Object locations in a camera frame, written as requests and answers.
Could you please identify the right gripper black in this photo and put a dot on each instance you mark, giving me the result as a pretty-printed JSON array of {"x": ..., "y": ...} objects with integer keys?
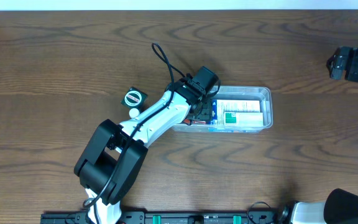
[{"x": 339, "y": 62}]

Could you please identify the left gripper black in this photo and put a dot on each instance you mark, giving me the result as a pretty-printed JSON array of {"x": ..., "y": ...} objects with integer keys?
[{"x": 209, "y": 111}]

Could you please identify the blue fever patch box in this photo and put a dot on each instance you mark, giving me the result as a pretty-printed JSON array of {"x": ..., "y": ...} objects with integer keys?
[{"x": 222, "y": 106}]

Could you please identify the white green medicine box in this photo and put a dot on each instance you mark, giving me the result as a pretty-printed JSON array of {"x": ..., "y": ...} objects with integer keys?
[{"x": 243, "y": 119}]

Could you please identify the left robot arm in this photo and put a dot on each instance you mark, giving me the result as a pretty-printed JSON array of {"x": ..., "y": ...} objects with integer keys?
[{"x": 111, "y": 161}]

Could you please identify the clear plastic container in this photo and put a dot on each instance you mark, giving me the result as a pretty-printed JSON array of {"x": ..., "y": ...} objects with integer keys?
[{"x": 259, "y": 93}]

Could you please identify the dark bottle white cap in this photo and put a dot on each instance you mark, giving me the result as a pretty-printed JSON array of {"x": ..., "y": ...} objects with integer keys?
[{"x": 134, "y": 112}]

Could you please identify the green Zam-Buk box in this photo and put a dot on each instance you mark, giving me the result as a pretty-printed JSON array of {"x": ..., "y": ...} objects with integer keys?
[{"x": 134, "y": 98}]

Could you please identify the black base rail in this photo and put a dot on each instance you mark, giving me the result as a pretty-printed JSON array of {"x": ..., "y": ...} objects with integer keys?
[{"x": 138, "y": 217}]

